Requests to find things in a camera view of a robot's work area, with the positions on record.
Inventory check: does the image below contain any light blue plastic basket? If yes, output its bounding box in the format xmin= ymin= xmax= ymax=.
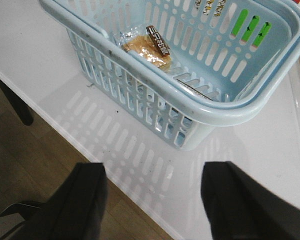
xmin=40 ymin=0 xmax=300 ymax=151

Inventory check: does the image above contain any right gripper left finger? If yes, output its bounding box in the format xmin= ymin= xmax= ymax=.
xmin=11 ymin=163 xmax=108 ymax=240

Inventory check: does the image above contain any bread slice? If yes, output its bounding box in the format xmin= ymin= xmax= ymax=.
xmin=112 ymin=24 xmax=172 ymax=72

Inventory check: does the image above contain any black white tissue pack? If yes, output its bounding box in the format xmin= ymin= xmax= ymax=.
xmin=176 ymin=79 xmax=212 ymax=101

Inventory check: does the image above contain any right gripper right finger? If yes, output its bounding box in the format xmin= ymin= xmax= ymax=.
xmin=200 ymin=161 xmax=300 ymax=240

